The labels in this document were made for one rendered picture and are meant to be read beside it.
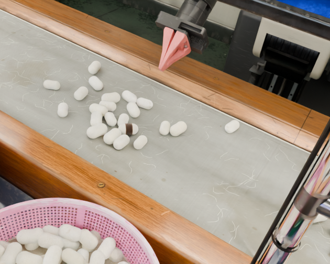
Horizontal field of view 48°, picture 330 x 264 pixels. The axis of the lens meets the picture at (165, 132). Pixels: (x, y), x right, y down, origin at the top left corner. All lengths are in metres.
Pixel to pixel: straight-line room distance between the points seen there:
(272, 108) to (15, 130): 0.49
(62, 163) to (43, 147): 0.05
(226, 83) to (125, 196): 0.39
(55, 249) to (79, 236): 0.03
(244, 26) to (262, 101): 0.76
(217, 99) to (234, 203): 0.26
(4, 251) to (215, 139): 0.40
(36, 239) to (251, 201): 0.32
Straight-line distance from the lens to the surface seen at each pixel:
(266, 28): 1.18
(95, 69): 0.82
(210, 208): 0.58
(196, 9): 0.75
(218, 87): 0.81
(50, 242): 0.52
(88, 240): 0.52
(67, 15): 1.03
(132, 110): 0.70
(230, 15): 2.82
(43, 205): 0.53
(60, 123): 0.69
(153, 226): 0.51
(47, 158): 0.59
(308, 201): 0.32
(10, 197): 0.66
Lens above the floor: 1.18
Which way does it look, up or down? 39 degrees down
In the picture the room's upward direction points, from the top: 11 degrees clockwise
